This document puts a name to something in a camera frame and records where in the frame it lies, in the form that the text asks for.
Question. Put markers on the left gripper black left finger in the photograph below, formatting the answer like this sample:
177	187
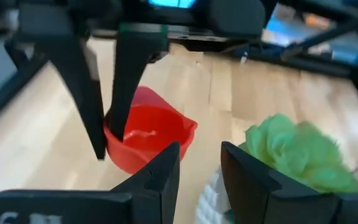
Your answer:
154	193

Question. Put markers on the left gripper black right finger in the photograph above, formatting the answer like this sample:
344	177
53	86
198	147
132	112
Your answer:
253	193

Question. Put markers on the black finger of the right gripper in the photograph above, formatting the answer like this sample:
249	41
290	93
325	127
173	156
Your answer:
129	77
85	109

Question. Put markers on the red measuring cup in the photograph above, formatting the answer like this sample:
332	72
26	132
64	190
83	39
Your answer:
154	133

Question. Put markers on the succulent in triangle-patterned pot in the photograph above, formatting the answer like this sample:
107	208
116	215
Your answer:
291	149

